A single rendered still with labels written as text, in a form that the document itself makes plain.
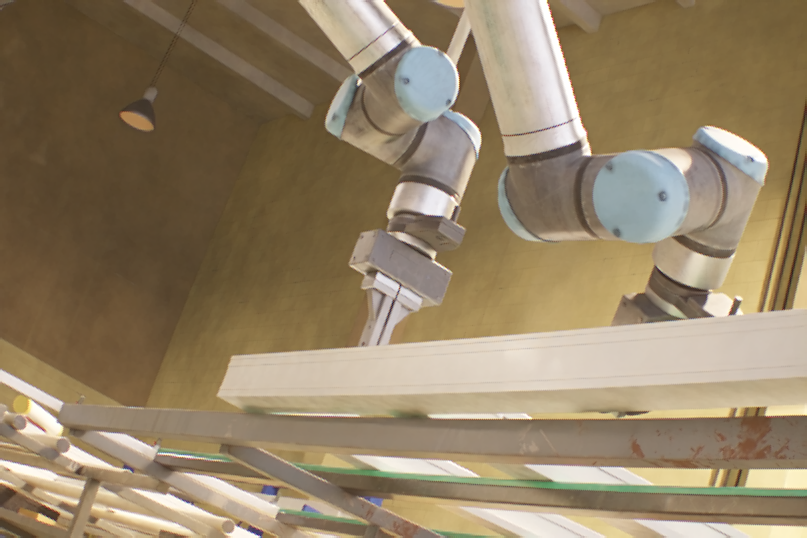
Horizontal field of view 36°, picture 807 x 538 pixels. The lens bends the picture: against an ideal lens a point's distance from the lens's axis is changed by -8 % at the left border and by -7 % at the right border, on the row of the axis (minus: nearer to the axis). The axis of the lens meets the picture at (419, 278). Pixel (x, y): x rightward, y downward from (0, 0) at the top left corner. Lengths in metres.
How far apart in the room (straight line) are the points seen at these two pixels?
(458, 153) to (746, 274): 9.35
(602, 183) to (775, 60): 11.06
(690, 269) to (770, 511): 0.31
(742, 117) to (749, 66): 0.61
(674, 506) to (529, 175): 0.49
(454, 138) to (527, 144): 0.47
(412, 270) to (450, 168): 0.15
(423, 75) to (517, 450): 0.50
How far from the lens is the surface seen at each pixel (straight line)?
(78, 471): 3.35
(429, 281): 1.82
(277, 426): 1.95
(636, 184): 1.31
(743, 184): 1.41
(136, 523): 4.72
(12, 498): 5.13
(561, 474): 1.84
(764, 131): 11.92
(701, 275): 1.45
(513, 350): 1.50
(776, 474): 9.44
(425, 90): 1.69
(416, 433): 1.66
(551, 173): 1.39
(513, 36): 1.37
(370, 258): 1.77
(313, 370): 1.85
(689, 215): 1.33
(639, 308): 1.46
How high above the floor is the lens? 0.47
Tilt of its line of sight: 19 degrees up
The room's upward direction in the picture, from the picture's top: 20 degrees clockwise
